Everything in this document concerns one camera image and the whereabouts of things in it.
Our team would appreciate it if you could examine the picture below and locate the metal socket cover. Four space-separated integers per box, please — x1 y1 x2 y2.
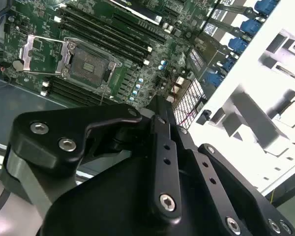
18 34 72 75

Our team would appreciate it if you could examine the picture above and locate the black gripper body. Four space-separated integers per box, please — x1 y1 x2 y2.
43 122 295 236

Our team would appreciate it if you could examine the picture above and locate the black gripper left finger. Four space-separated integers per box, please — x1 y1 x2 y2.
1 95 184 228

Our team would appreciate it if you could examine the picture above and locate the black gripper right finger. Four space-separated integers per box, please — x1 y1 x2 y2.
166 98 295 236

